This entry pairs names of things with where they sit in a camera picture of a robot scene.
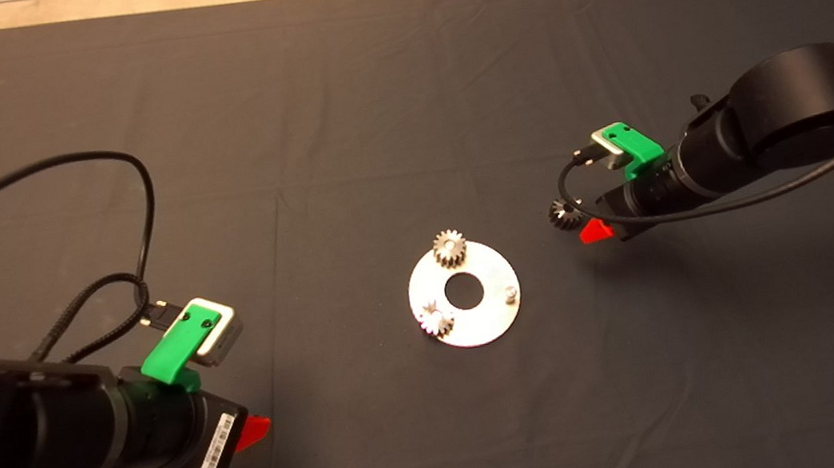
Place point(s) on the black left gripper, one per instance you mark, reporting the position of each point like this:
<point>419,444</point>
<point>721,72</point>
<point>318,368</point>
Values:
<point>185,433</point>

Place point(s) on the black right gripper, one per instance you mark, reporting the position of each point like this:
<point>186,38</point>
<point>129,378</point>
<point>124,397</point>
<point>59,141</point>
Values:
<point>650,195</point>

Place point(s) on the steel planetary gear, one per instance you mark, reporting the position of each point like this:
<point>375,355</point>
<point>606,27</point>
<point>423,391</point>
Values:
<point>445,253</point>
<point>561,215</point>
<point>437,321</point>

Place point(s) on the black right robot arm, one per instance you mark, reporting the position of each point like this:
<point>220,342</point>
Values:
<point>795,104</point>

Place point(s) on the round metal carrier plate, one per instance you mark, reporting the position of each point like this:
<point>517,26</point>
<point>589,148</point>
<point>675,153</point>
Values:
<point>489,321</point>

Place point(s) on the dark grey table cloth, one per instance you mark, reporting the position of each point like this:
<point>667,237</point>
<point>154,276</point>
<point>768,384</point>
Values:
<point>369,111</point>

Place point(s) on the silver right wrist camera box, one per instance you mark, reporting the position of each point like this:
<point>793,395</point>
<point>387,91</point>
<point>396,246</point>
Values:
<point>607,144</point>

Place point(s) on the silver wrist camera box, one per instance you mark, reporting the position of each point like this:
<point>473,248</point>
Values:
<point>607,144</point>
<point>224,332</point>

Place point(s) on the green right camera mount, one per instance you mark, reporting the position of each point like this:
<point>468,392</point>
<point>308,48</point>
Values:
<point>639,148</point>

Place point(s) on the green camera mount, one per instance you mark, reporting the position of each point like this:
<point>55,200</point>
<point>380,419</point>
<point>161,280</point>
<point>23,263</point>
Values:
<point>174,350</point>
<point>639,148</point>

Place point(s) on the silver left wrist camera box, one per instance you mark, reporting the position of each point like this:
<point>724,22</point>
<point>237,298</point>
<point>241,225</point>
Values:
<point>224,332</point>

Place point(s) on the green left camera mount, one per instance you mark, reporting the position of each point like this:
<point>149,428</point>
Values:
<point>174,350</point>

